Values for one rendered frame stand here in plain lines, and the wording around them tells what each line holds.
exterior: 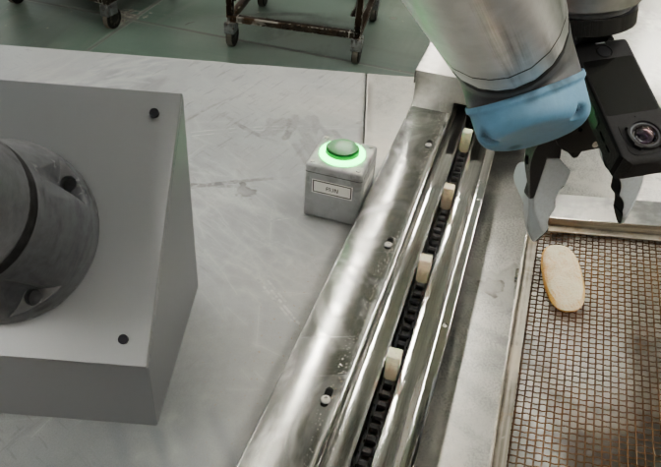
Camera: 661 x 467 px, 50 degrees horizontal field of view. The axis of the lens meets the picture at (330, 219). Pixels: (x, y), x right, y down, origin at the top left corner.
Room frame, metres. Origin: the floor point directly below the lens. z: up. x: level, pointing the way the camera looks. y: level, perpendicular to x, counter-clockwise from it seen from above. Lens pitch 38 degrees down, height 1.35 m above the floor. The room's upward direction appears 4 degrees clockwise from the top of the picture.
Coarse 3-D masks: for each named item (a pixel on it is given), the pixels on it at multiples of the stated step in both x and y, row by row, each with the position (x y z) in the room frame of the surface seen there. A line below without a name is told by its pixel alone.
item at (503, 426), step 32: (576, 224) 0.60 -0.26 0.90; (608, 224) 0.59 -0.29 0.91; (640, 224) 0.59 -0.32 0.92; (608, 256) 0.55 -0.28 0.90; (640, 256) 0.55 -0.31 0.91; (544, 288) 0.51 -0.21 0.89; (512, 320) 0.46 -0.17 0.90; (512, 352) 0.43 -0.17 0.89; (544, 352) 0.43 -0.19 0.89; (640, 352) 0.42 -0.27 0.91; (512, 384) 0.39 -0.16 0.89; (544, 416) 0.36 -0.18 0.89; (576, 416) 0.36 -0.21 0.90; (544, 448) 0.33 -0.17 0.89; (576, 448) 0.33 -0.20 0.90
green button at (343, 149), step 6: (330, 144) 0.72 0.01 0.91; (336, 144) 0.72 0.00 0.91; (342, 144) 0.72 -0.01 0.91; (348, 144) 0.72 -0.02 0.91; (354, 144) 0.73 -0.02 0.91; (330, 150) 0.71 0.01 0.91; (336, 150) 0.71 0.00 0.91; (342, 150) 0.71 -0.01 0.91; (348, 150) 0.71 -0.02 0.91; (354, 150) 0.71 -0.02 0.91; (330, 156) 0.70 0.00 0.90; (336, 156) 0.70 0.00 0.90; (342, 156) 0.70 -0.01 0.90; (348, 156) 0.70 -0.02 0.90; (354, 156) 0.70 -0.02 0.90
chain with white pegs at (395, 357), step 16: (464, 128) 0.84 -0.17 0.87; (464, 144) 0.83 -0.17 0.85; (464, 160) 0.81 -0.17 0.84; (448, 192) 0.70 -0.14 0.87; (448, 208) 0.70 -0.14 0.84; (432, 240) 0.64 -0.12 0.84; (432, 256) 0.57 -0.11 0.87; (416, 288) 0.56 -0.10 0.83; (416, 304) 0.53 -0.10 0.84; (416, 320) 0.51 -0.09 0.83; (400, 336) 0.49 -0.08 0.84; (400, 352) 0.44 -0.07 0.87; (400, 368) 0.44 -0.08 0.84; (384, 384) 0.42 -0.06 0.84; (384, 416) 0.39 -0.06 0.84; (368, 432) 0.38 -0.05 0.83; (368, 448) 0.35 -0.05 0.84; (368, 464) 0.34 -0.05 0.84
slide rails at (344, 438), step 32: (448, 128) 0.88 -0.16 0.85; (448, 160) 0.79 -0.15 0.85; (480, 160) 0.80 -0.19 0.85; (416, 224) 0.65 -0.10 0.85; (448, 224) 0.65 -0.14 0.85; (416, 256) 0.59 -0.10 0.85; (448, 256) 0.60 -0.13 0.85; (448, 288) 0.55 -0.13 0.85; (384, 320) 0.49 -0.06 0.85; (384, 352) 0.45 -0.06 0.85; (416, 352) 0.45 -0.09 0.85; (352, 384) 0.41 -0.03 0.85; (416, 384) 0.42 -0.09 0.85; (352, 416) 0.38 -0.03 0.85; (352, 448) 0.35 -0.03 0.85; (384, 448) 0.35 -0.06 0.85
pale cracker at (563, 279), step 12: (552, 252) 0.55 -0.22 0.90; (564, 252) 0.55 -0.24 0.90; (552, 264) 0.53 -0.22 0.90; (564, 264) 0.53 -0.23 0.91; (576, 264) 0.53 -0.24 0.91; (552, 276) 0.52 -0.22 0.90; (564, 276) 0.51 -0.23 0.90; (576, 276) 0.51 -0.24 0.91; (552, 288) 0.50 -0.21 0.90; (564, 288) 0.50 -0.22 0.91; (576, 288) 0.50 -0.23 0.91; (552, 300) 0.49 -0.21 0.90; (564, 300) 0.48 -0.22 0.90; (576, 300) 0.48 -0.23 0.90
